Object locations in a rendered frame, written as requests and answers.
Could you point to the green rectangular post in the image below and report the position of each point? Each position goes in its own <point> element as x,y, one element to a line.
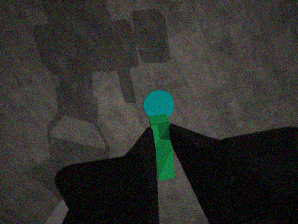
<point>164,155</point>

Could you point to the cyan circle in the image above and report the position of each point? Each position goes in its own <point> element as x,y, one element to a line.
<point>158,102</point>

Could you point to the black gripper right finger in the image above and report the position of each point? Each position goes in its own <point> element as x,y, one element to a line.
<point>210,164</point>

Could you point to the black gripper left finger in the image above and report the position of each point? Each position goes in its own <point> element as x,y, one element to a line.
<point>135,172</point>

